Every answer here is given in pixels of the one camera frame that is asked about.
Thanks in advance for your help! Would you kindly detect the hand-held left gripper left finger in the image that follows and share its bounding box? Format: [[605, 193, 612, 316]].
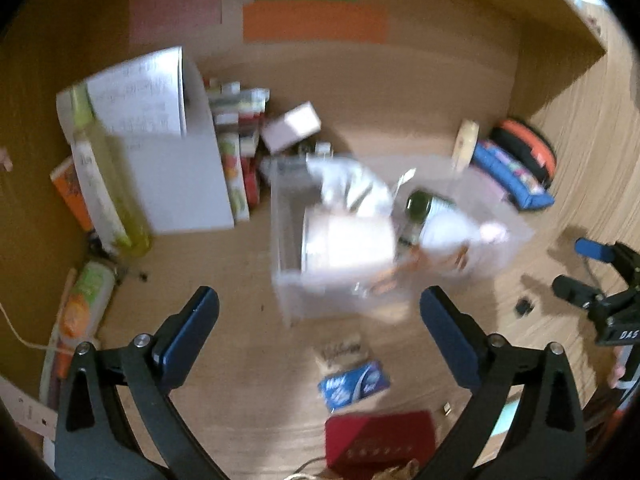
[[54, 286, 231, 480]]

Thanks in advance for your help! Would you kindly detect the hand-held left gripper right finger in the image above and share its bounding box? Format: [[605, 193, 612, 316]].
[[412, 286, 587, 480]]

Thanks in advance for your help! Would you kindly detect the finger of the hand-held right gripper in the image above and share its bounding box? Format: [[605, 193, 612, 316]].
[[574, 237, 626, 273], [551, 274, 603, 313]]

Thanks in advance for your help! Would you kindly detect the dark green bottle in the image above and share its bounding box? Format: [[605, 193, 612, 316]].
[[400, 189, 453, 248]]

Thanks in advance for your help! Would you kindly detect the clear plastic storage box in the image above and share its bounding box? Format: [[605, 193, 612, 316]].
[[269, 154, 535, 327]]

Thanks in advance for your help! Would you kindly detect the white jar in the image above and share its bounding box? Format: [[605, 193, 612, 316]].
[[301, 207, 397, 283]]

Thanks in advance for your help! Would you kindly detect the clear plastic bag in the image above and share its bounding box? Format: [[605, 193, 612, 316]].
[[306, 156, 393, 217]]

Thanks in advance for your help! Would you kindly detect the wooden desktop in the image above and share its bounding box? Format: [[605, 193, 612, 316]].
[[0, 52, 631, 480]]

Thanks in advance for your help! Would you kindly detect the mint green tube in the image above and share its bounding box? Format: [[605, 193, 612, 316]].
[[492, 399, 523, 438]]

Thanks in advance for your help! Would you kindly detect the blue wipes packet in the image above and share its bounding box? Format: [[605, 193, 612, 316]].
[[317, 360, 393, 413]]

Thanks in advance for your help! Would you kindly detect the blue patchwork pouch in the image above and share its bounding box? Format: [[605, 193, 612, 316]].
[[471, 141, 556, 212]]

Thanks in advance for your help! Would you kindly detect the green orange tube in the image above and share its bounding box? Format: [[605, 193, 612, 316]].
[[56, 259, 118, 353]]

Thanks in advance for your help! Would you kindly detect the red box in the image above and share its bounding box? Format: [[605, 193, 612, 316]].
[[324, 409, 440, 473]]

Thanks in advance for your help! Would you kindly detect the black orange zip case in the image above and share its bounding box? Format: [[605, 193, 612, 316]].
[[491, 119, 558, 187]]

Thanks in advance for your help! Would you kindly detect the cream squeeze tube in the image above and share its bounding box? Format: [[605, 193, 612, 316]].
[[451, 119, 482, 173]]

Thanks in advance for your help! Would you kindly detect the white paper file holder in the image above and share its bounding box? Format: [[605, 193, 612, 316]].
[[56, 46, 237, 235]]

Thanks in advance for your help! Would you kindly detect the yellow green spray bottle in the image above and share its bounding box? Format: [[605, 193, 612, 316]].
[[69, 84, 152, 258]]

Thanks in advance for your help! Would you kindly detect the orange white tube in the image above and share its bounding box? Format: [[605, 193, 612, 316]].
[[49, 156, 97, 233]]

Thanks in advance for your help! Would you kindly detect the row of small boxes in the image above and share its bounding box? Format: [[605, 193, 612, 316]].
[[202, 77, 272, 223]]

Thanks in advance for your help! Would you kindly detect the small white box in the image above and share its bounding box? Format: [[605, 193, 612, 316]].
[[260, 101, 322, 155]]

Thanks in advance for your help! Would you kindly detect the pink paper note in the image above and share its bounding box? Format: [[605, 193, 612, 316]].
[[129, 0, 223, 47]]

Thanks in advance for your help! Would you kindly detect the orange paper note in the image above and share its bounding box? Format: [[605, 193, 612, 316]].
[[242, 1, 390, 45]]

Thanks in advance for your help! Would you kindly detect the white cable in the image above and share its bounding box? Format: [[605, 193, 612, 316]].
[[0, 302, 63, 353]]

